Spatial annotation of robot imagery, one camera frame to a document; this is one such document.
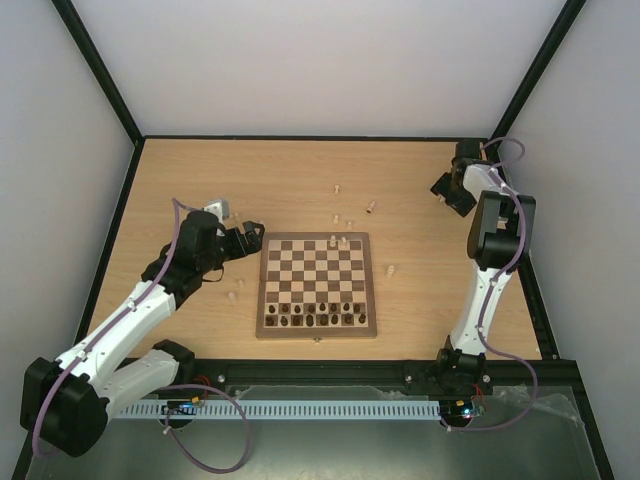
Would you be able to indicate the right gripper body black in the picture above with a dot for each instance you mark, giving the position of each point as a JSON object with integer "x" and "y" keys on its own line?
{"x": 451, "y": 193}

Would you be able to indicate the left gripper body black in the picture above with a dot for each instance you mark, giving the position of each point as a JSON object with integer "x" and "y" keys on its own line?
{"x": 237, "y": 250}

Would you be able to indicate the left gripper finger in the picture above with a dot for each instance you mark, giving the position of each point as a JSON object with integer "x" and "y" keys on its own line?
{"x": 252, "y": 245}
{"x": 253, "y": 230}

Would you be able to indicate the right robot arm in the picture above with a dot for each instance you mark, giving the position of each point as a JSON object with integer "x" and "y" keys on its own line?
{"x": 499, "y": 238}

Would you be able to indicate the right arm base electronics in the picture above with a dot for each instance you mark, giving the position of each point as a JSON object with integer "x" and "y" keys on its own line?
{"x": 459, "y": 413}

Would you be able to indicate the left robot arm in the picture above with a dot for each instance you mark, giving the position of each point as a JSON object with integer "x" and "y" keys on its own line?
{"x": 68, "y": 402}

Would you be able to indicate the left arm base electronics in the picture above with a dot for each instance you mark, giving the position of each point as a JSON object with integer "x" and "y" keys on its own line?
{"x": 190, "y": 404}

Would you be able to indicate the dark pieces back row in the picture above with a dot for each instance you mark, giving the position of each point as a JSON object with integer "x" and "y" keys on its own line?
{"x": 292, "y": 308}

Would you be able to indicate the dark pieces row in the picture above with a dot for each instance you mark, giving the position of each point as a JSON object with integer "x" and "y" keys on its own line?
{"x": 318, "y": 321}
{"x": 292, "y": 308}

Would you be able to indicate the wooden chess board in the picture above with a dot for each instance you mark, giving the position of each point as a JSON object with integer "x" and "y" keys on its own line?
{"x": 300, "y": 267}

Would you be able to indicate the dark pieces front row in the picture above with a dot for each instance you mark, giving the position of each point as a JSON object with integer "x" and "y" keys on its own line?
{"x": 318, "y": 321}

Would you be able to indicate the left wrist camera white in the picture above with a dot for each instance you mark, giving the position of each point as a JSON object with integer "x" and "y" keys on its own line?
{"x": 218, "y": 207}

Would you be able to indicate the black aluminium frame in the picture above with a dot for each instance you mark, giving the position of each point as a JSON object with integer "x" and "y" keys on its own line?
{"x": 552, "y": 370}

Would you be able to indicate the grey slotted cable duct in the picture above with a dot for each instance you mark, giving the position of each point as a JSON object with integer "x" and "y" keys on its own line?
{"x": 392, "y": 410}

